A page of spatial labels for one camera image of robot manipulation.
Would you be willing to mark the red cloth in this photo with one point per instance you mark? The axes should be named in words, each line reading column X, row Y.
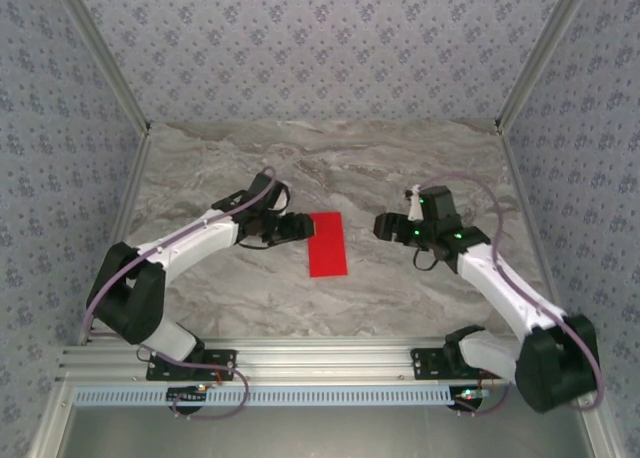
column 327, row 245

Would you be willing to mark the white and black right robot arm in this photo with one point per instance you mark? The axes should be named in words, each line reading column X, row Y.
column 550, row 368

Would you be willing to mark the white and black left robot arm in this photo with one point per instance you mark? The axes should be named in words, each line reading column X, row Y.
column 130, row 303

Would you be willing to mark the aluminium mounting beam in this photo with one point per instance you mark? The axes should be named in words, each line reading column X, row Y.
column 325, row 360

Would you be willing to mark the black right controller board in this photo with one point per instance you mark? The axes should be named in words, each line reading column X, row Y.
column 467, row 394

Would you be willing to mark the black controller board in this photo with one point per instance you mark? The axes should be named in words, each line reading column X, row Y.
column 467, row 394
column 185, row 394

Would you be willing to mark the black left controller board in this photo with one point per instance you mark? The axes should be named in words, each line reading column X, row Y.
column 185, row 394

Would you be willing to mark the grey metal panel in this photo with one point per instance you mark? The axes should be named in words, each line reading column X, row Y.
column 325, row 435

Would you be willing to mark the aluminium side rail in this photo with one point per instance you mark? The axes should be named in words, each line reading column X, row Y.
column 127, row 203
column 524, row 203

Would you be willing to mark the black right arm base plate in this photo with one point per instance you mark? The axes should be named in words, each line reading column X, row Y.
column 425, row 365

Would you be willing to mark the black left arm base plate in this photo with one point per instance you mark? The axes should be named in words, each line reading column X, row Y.
column 220, row 368

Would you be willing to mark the aluminium frame post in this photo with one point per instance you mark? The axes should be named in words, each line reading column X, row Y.
column 100, row 53
column 545, row 53

